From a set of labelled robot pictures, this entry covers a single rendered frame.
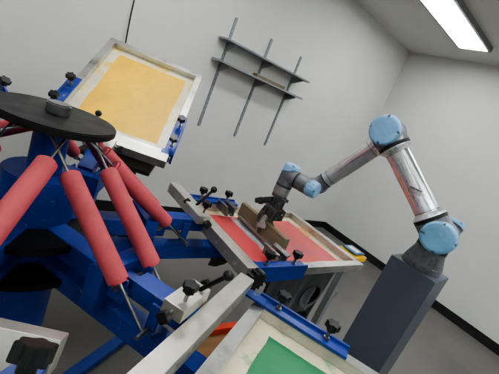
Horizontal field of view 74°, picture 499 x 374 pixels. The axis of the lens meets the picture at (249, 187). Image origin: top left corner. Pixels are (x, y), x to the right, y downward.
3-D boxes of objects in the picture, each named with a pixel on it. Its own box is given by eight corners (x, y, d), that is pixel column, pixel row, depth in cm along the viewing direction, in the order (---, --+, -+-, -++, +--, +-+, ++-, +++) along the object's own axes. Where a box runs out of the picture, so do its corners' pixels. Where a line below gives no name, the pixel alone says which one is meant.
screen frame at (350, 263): (289, 215, 214) (291, 210, 213) (360, 270, 172) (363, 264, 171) (183, 204, 162) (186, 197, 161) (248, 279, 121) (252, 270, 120)
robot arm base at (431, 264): (444, 276, 132) (457, 255, 130) (432, 280, 121) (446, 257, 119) (410, 254, 142) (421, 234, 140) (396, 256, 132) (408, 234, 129)
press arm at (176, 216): (194, 223, 137) (198, 213, 136) (200, 231, 133) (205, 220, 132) (156, 221, 126) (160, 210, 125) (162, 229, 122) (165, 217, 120)
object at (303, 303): (299, 308, 185) (327, 254, 176) (310, 318, 179) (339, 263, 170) (236, 319, 155) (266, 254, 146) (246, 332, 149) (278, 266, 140)
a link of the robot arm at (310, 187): (327, 183, 147) (307, 172, 152) (318, 183, 137) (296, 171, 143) (319, 199, 149) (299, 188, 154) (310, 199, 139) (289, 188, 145)
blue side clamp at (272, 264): (294, 271, 144) (301, 258, 142) (301, 279, 140) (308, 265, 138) (242, 274, 124) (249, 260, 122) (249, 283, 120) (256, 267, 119)
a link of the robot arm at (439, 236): (465, 243, 118) (399, 113, 130) (465, 250, 106) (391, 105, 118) (431, 254, 124) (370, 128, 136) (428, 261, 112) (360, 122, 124)
